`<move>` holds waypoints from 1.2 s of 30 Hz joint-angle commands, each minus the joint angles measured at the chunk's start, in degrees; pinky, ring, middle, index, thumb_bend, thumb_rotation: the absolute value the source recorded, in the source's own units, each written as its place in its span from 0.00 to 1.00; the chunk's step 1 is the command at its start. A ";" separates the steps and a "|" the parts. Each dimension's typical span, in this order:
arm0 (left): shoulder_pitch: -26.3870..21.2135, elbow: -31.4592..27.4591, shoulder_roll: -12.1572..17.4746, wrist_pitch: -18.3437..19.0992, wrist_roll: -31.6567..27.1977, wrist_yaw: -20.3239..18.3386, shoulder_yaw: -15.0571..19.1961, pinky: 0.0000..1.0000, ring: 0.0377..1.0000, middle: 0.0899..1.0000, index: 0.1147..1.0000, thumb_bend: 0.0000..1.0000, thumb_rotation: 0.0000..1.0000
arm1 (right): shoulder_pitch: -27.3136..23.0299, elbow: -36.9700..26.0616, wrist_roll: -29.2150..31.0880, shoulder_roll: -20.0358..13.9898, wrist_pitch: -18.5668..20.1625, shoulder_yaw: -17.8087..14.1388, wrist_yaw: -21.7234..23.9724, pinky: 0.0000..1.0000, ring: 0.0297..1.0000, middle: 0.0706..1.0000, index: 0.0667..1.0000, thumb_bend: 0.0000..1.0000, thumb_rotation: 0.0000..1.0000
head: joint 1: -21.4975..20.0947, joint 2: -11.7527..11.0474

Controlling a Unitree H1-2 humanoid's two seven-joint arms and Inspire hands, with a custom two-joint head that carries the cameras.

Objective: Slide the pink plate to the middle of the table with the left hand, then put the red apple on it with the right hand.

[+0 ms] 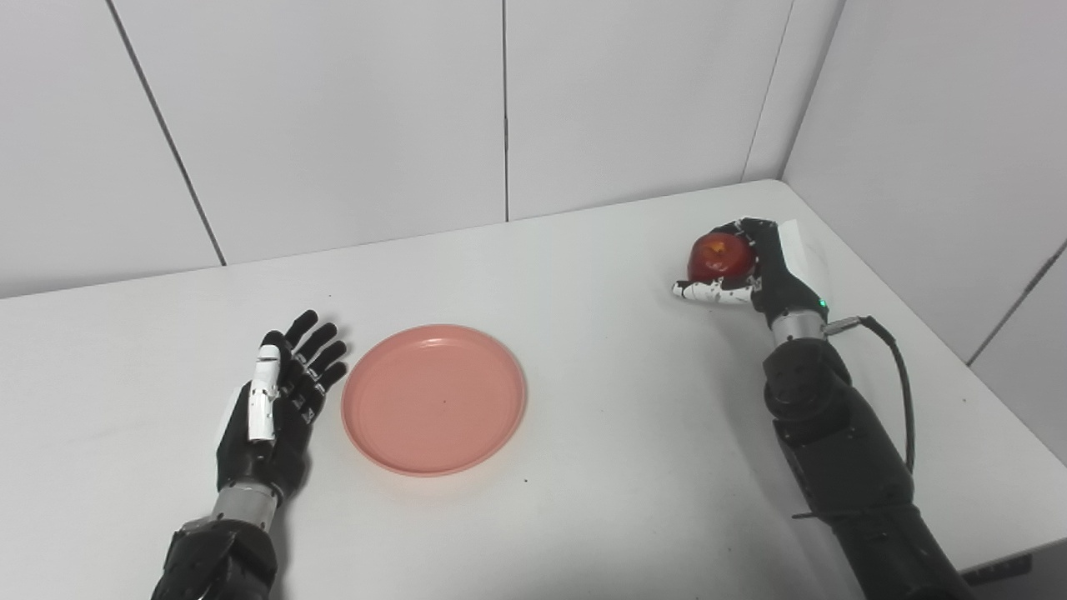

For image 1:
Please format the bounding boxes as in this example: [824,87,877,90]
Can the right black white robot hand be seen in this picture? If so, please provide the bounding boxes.
[672,217,830,327]

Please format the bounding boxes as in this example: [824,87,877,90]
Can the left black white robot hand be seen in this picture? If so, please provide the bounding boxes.
[215,310,348,501]

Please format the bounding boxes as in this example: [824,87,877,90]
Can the red apple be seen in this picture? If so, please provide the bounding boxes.
[687,232,757,284]

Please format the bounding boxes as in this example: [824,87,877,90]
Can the pink round plate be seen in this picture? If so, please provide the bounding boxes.
[340,324,528,478]

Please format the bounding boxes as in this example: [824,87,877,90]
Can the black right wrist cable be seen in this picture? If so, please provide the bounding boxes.
[821,315,918,476]

